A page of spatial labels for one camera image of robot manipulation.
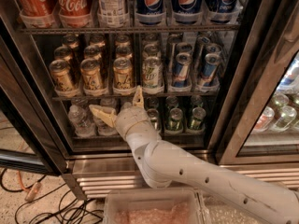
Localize clear bin right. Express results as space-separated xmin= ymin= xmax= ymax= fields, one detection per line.
xmin=199 ymin=192 xmax=261 ymax=224

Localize water bottle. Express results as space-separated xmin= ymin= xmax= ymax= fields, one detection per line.
xmin=68 ymin=105 xmax=95 ymax=137
xmin=93 ymin=117 xmax=117 ymax=136

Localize water bottle left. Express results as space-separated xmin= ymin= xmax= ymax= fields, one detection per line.
xmin=68 ymin=105 xmax=95 ymax=137

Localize left glass fridge door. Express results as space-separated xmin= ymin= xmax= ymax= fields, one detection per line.
xmin=0 ymin=37 xmax=68 ymax=176

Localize steel fridge cabinet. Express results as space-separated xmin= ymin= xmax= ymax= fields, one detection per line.
xmin=0 ymin=0 xmax=299 ymax=200

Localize water bottle middle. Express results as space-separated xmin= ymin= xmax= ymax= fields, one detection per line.
xmin=93 ymin=117 xmax=117 ymax=136

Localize blue energy can left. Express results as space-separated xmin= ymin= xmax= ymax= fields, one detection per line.
xmin=172 ymin=52 xmax=192 ymax=88

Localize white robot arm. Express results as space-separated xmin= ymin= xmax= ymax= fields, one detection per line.
xmin=89 ymin=88 xmax=299 ymax=224

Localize green white soda can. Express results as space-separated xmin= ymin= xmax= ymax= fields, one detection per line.
xmin=142 ymin=57 xmax=162 ymax=89

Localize right glass fridge door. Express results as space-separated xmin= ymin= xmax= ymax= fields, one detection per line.
xmin=208 ymin=0 xmax=298 ymax=166

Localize clear bin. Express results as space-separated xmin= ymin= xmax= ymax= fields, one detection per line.
xmin=199 ymin=192 xmax=261 ymax=224
xmin=103 ymin=188 xmax=204 ymax=224

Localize green can front left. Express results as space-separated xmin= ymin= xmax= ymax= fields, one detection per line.
xmin=147 ymin=108 xmax=161 ymax=132

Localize orange cable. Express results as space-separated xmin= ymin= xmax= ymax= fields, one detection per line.
xmin=16 ymin=171 xmax=42 ymax=203

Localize clear labelled bottle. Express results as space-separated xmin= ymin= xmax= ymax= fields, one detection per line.
xmin=94 ymin=0 xmax=129 ymax=17

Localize blue energy can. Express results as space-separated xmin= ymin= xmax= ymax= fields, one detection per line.
xmin=198 ymin=53 xmax=221 ymax=86
xmin=172 ymin=52 xmax=192 ymax=88

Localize clear bin left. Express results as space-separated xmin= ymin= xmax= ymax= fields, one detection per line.
xmin=103 ymin=188 xmax=204 ymax=224

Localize green can front middle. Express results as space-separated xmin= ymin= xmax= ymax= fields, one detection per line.
xmin=166 ymin=108 xmax=183 ymax=132

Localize green can front right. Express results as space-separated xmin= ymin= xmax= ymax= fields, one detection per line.
xmin=187 ymin=107 xmax=206 ymax=131

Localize glass fridge door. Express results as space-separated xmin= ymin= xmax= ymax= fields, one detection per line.
xmin=208 ymin=0 xmax=298 ymax=166
xmin=0 ymin=37 xmax=68 ymax=176

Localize orange can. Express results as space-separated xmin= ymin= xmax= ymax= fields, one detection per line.
xmin=50 ymin=60 xmax=75 ymax=91
xmin=80 ymin=58 xmax=104 ymax=91
xmin=113 ymin=57 xmax=134 ymax=90

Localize black floor cables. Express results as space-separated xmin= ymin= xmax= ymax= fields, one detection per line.
xmin=0 ymin=167 xmax=105 ymax=224

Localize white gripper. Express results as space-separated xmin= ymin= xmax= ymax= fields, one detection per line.
xmin=89 ymin=86 xmax=153 ymax=138

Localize blue energy can right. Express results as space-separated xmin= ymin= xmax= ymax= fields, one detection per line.
xmin=198 ymin=53 xmax=221 ymax=86

